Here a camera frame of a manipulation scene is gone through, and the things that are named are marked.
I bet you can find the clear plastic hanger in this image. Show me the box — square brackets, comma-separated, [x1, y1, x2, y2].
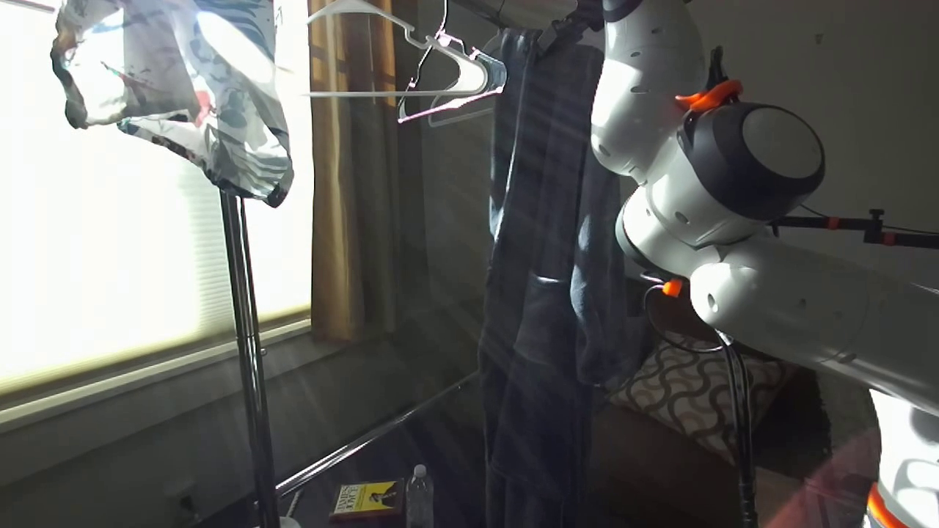
[396, 0, 508, 128]

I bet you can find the white plastic hanger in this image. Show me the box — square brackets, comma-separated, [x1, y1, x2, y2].
[304, 0, 491, 100]

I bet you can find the chrome clothes rack rod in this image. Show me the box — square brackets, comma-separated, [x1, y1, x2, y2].
[274, 370, 482, 499]

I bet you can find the blue robe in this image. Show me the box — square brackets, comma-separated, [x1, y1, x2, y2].
[478, 26, 633, 528]

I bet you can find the mustard yellow curtain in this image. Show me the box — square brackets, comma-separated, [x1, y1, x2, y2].
[307, 0, 401, 345]

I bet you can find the chrome clothes rack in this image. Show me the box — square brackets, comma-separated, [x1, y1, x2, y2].
[219, 0, 588, 528]

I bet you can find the clear plastic water bottle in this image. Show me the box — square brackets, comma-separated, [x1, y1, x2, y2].
[406, 463, 435, 528]

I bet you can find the patterned brown white pillow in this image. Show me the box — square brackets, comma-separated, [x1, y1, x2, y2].
[607, 334, 799, 464]

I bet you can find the yellow black book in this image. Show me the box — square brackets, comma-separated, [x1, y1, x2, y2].
[329, 480, 406, 524]

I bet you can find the brown couch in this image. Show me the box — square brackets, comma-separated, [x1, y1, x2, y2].
[585, 277, 833, 528]

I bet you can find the patterned white blue garment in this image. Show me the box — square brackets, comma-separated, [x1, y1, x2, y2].
[50, 0, 295, 209]

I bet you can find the window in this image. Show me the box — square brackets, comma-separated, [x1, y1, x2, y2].
[0, 0, 316, 432]

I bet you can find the stand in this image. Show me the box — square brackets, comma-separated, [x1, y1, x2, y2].
[769, 208, 939, 247]

